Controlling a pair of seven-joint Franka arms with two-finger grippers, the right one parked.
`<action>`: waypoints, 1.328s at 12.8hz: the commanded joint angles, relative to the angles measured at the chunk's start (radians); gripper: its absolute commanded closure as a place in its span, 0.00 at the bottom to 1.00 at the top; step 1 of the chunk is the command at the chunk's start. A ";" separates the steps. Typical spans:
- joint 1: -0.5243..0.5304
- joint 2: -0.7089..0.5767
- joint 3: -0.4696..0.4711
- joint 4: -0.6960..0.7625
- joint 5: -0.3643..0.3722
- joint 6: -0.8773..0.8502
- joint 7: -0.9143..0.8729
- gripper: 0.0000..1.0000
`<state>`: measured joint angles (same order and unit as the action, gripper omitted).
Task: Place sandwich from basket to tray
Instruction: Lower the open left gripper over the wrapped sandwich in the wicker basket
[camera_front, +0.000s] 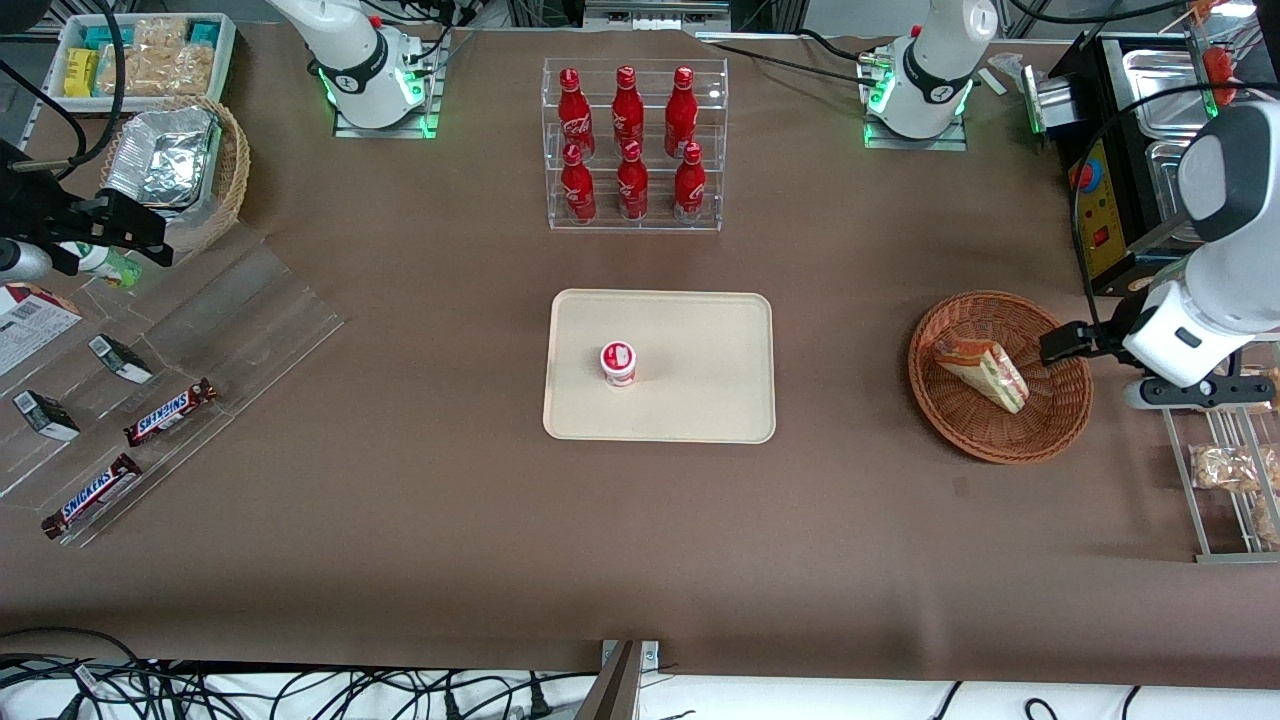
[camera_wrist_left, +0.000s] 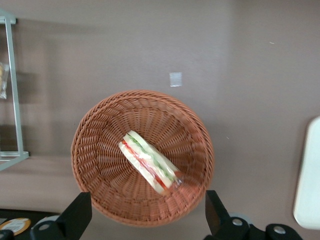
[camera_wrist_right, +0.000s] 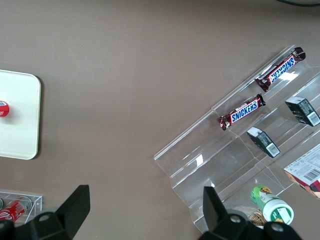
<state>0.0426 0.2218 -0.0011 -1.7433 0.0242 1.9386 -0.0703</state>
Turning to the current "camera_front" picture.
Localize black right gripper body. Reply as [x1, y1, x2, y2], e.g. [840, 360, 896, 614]
[0, 142, 81, 273]

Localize triangle sandwich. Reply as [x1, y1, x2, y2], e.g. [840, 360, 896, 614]
[932, 336, 1031, 415]

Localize light wicker basket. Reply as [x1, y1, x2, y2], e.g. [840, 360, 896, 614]
[98, 95, 252, 255]

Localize brown wicker basket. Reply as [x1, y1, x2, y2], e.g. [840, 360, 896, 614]
[908, 290, 1094, 465]

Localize beige plastic tray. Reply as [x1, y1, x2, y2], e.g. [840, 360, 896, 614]
[542, 289, 777, 444]

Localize green white small bottle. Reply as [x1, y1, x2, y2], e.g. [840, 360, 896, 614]
[58, 242, 144, 290]

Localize silver foil container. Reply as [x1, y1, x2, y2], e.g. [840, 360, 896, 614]
[104, 106, 222, 210]

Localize small black white box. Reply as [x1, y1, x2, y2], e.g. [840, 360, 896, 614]
[88, 334, 155, 385]
[12, 389, 81, 443]

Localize red white flat carton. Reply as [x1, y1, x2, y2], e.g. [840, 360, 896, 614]
[0, 283, 85, 379]

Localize black food warmer appliance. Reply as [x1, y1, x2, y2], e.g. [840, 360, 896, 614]
[1040, 28, 1280, 299]

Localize clear acrylic stepped stand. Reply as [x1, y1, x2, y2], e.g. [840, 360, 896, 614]
[0, 220, 347, 550]

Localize yellow snack pack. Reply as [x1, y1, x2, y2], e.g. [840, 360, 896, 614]
[63, 47, 101, 99]

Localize clear rice cracker bag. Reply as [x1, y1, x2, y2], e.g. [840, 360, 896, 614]
[98, 44, 217, 99]
[133, 17, 192, 52]

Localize brown Snickers bar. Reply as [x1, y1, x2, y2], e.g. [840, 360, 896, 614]
[41, 453, 144, 541]
[123, 378, 219, 448]

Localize white plastic bin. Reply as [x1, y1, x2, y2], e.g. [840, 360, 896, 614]
[45, 13, 239, 114]

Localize red skewered sausage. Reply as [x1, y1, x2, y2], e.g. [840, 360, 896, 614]
[1203, 44, 1239, 107]

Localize clear acrylic bottle rack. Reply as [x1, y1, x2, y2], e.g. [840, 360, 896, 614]
[542, 57, 730, 233]

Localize red cola bottle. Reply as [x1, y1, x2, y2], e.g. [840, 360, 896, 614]
[611, 65, 646, 157]
[673, 142, 708, 225]
[664, 66, 699, 159]
[557, 67, 596, 161]
[616, 140, 650, 222]
[560, 142, 599, 225]

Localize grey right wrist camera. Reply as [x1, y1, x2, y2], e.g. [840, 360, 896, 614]
[0, 238, 54, 284]

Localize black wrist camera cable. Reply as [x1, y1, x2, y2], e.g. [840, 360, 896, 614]
[1071, 82, 1280, 336]

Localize black thick hanging cable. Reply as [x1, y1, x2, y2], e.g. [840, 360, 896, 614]
[55, 0, 127, 181]

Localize grey metal wire rack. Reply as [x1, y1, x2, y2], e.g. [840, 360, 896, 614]
[1160, 340, 1280, 565]

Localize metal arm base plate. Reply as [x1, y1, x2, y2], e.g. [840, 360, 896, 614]
[332, 28, 451, 140]
[862, 45, 970, 153]

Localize black power cable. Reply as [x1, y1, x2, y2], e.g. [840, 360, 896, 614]
[698, 28, 893, 73]

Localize aluminium frame profile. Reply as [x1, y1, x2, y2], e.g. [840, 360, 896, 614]
[583, 0, 733, 23]

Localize grey metal table bracket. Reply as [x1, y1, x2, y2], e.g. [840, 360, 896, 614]
[575, 640, 662, 720]

